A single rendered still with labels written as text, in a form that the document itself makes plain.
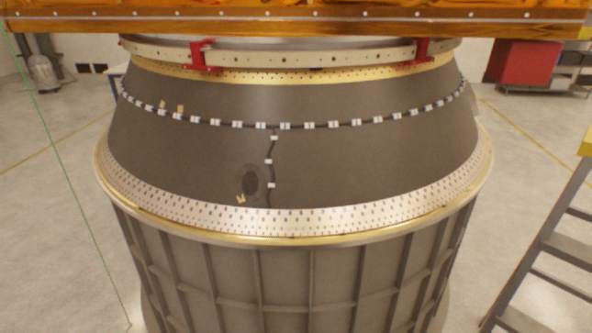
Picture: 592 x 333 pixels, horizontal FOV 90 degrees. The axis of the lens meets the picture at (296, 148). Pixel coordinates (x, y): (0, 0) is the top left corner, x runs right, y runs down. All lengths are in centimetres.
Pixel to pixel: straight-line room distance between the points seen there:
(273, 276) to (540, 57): 116
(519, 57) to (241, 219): 105
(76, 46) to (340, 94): 811
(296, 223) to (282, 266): 20
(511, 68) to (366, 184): 61
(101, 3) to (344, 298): 140
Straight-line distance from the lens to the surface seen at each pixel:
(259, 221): 104
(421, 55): 118
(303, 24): 105
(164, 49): 118
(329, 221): 104
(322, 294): 130
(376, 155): 108
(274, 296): 130
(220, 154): 107
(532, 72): 127
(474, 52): 717
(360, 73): 108
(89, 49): 865
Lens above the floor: 190
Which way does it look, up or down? 28 degrees down
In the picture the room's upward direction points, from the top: straight up
